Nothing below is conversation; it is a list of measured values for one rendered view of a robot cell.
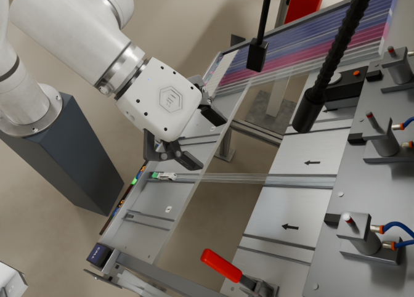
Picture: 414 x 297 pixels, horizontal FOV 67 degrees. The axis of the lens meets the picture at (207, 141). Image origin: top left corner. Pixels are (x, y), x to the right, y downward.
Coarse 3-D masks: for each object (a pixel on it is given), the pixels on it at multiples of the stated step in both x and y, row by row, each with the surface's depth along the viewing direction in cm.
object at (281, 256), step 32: (352, 64) 58; (288, 128) 58; (320, 128) 52; (288, 160) 52; (320, 160) 48; (288, 192) 48; (320, 192) 44; (256, 224) 48; (288, 224) 44; (320, 224) 41; (256, 256) 44; (288, 256) 41; (224, 288) 44; (288, 288) 38
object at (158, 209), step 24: (240, 96) 77; (192, 120) 86; (192, 144) 77; (216, 144) 71; (168, 168) 77; (144, 192) 77; (168, 192) 70; (192, 192) 65; (144, 216) 70; (168, 216) 64; (120, 240) 70; (144, 240) 64; (168, 240) 61
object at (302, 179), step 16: (176, 176) 70; (192, 176) 66; (208, 176) 62; (224, 176) 59; (240, 176) 56; (256, 176) 53; (272, 176) 51; (288, 176) 49; (304, 176) 46; (320, 176) 45
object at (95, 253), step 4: (96, 244) 66; (96, 248) 65; (100, 248) 64; (104, 248) 63; (92, 252) 65; (96, 252) 64; (100, 252) 63; (88, 256) 65; (92, 256) 64; (96, 256) 63; (92, 260) 63; (96, 260) 62
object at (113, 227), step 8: (216, 56) 100; (208, 72) 97; (144, 168) 81; (152, 168) 81; (144, 176) 80; (136, 184) 78; (144, 184) 79; (136, 192) 78; (128, 200) 76; (120, 208) 75; (128, 208) 76; (120, 216) 75; (112, 224) 73; (120, 224) 74; (104, 232) 72; (112, 232) 73; (104, 240) 72
